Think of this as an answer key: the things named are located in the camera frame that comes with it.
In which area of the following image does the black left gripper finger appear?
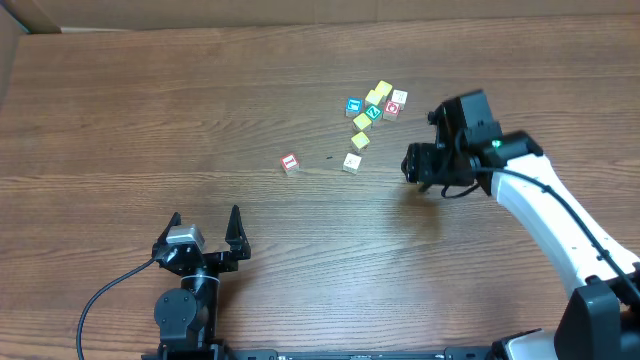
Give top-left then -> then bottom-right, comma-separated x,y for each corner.
156,212 -> 181,245
225,205 -> 251,260

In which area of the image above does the plain cream wooden block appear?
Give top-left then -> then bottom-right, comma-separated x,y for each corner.
342,153 -> 362,174

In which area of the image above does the red letter wooden block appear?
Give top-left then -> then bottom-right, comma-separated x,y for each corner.
280,153 -> 300,175

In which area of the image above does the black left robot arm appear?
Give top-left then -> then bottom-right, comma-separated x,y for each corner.
152,206 -> 251,360

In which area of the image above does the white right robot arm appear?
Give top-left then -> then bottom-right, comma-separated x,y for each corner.
401,131 -> 639,359

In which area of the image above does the red symbol wooden block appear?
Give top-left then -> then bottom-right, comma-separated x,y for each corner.
383,100 -> 401,121

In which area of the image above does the yellow wooden block lower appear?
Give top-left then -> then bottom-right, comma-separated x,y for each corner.
351,131 -> 370,154

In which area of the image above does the yellow wooden block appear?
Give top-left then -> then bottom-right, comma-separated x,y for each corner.
351,131 -> 370,154
365,90 -> 383,106
375,80 -> 393,101
352,113 -> 373,132

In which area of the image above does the green letter wooden block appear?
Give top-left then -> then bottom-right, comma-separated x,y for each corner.
365,105 -> 383,124

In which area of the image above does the white letter wooden block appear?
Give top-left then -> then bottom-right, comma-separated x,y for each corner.
391,89 -> 408,110

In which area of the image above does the yellow wooden block upper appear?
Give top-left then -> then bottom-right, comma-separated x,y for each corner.
352,113 -> 373,132

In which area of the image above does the yellow wooden block left top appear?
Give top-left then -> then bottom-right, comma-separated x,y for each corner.
365,90 -> 383,106

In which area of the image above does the yellow wooden block far top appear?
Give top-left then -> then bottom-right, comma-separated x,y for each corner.
375,80 -> 393,101

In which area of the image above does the blue letter wooden block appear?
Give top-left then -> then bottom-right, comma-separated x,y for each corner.
345,97 -> 363,118

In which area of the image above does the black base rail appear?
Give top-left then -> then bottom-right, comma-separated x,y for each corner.
140,347 -> 495,360

